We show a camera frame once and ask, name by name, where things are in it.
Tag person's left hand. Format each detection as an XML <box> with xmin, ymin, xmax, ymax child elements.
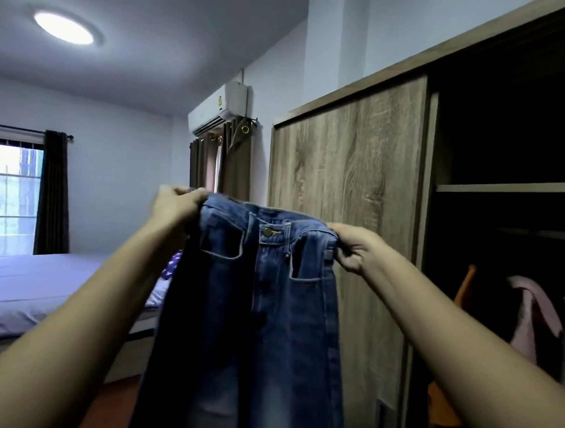
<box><xmin>147</xmin><ymin>183</ymin><xmax>210</xmax><ymax>239</ymax></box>

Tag person's right hand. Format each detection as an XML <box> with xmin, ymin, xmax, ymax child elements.
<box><xmin>323</xmin><ymin>222</ymin><xmax>397</xmax><ymax>279</ymax></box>

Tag wooden wardrobe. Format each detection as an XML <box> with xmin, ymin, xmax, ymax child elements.
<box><xmin>254</xmin><ymin>0</ymin><xmax>565</xmax><ymax>428</ymax></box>

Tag orange t-shirt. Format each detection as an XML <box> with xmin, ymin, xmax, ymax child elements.
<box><xmin>424</xmin><ymin>262</ymin><xmax>479</xmax><ymax>428</ymax></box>

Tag blue denim jeans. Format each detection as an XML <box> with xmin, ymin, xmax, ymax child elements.
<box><xmin>128</xmin><ymin>188</ymin><xmax>360</xmax><ymax>428</ymax></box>

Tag pink shirt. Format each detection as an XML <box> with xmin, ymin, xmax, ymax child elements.
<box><xmin>501</xmin><ymin>275</ymin><xmax>565</xmax><ymax>368</ymax></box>

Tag person's left forearm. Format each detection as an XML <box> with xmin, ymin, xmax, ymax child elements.
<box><xmin>0</xmin><ymin>213</ymin><xmax>187</xmax><ymax>428</ymax></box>

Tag person's right forearm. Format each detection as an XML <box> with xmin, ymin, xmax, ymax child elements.
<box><xmin>350</xmin><ymin>254</ymin><xmax>565</xmax><ymax>428</ymax></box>

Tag grey brown curtain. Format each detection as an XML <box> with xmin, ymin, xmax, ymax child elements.
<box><xmin>187</xmin><ymin>134</ymin><xmax>213</xmax><ymax>191</ymax></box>
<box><xmin>216</xmin><ymin>115</ymin><xmax>256</xmax><ymax>203</ymax></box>

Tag blue star print pillow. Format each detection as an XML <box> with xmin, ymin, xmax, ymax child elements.
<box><xmin>161</xmin><ymin>249</ymin><xmax>184</xmax><ymax>282</ymax></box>

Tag white air conditioner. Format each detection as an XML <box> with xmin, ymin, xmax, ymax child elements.
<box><xmin>187</xmin><ymin>78</ymin><xmax>249</xmax><ymax>140</ymax></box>

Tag dark curtain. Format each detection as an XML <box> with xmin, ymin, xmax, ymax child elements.
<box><xmin>33</xmin><ymin>129</ymin><xmax>77</xmax><ymax>258</ymax></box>

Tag large window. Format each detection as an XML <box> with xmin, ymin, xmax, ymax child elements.
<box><xmin>0</xmin><ymin>139</ymin><xmax>45</xmax><ymax>264</ymax></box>

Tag black curtain rod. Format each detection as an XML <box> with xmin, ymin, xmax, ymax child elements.
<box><xmin>0</xmin><ymin>122</ymin><xmax>74</xmax><ymax>141</ymax></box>

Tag bed with white sheet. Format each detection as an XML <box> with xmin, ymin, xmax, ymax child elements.
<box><xmin>0</xmin><ymin>246</ymin><xmax>174</xmax><ymax>389</ymax></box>

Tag round ceiling light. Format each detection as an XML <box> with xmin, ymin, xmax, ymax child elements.
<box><xmin>31</xmin><ymin>8</ymin><xmax>97</xmax><ymax>46</ymax></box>

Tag recessed metal door handle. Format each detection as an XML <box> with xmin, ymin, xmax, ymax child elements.
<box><xmin>375</xmin><ymin>399</ymin><xmax>394</xmax><ymax>428</ymax></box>

